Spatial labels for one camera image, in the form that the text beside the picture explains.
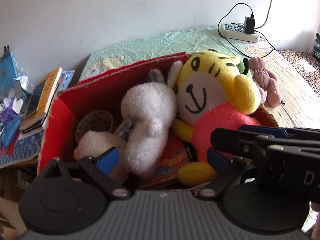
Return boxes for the yellow tiger plush toy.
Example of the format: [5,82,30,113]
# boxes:
[167,50,261,186]

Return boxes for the mauve plush teddy bear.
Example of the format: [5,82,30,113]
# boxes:
[248,57,282,108]

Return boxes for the white plush rabbit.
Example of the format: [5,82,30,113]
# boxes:
[121,69,177,179]

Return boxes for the pink plush rabbit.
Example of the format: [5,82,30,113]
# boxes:
[73,131,129,184]

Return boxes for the green plush toy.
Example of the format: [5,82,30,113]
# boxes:
[237,57,252,78]

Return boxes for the cartoon print bed sheet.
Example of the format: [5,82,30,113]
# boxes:
[79,27,319,129]

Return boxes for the patterned tape roll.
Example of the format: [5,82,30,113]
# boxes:
[74,109,116,143]

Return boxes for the red gift envelope box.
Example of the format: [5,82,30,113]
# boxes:
[140,131,196,190]

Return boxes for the red cardboard box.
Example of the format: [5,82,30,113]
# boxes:
[36,51,279,190]

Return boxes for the blue patterned cloth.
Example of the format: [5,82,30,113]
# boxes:
[1,131,44,168]

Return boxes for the orange book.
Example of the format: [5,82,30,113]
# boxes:
[20,67,62,131]

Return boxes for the folded green clothes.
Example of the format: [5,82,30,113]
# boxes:
[313,33,320,62]

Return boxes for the smartphone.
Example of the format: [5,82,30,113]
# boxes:
[25,80,48,118]

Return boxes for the white power strip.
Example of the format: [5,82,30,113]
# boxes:
[220,24,260,43]

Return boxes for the black power adapter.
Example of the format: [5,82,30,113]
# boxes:
[244,14,255,35]

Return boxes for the blue plastic bag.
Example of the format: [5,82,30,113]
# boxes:
[1,46,19,99]

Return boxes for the grey power strip cord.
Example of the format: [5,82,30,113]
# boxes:
[254,0,273,29]

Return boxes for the black charging cable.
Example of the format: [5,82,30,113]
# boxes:
[217,3,276,59]

